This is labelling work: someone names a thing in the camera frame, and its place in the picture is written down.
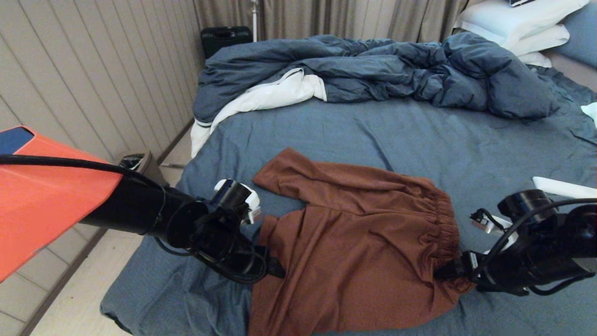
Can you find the white flat strip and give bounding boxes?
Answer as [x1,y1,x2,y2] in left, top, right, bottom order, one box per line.
[533,176,597,199]

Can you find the blue bed sheet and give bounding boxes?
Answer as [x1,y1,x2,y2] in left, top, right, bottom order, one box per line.
[100,65,597,336]

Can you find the white blanket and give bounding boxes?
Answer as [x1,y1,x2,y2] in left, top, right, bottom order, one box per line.
[190,68,327,159]

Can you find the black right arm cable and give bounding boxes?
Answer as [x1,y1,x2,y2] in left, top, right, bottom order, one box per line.
[471,198,597,297]

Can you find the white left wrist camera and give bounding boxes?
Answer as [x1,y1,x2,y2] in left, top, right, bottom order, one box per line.
[214,179,262,225]

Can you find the beige trash bin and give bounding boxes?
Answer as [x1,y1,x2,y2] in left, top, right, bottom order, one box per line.
[118,149,169,188]

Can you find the dark blue crumpled duvet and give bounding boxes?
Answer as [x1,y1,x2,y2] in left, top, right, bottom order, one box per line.
[193,32,560,124]

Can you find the blue pillow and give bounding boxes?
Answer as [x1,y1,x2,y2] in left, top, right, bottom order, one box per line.
[555,2,597,70]

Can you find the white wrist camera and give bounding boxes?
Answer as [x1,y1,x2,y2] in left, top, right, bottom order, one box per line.
[214,179,262,225]
[470,209,519,255]

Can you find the brown drawstring shorts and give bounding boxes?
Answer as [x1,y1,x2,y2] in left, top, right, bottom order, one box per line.
[247,148,477,336]

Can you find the beige curtain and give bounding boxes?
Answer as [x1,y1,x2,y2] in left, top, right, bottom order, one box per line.
[193,0,469,45]

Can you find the large white pillow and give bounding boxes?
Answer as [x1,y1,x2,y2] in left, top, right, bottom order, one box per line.
[455,0,589,49]

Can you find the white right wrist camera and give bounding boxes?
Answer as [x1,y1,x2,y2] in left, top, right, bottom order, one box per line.
[470,209,519,255]

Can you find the black hard suitcase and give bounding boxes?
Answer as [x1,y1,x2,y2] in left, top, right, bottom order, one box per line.
[201,26,253,59]

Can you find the small white pillow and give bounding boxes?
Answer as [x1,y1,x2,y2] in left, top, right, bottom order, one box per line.
[517,51,552,68]

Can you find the flat white pillow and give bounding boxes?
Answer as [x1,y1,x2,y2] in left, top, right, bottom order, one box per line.
[506,24,570,56]

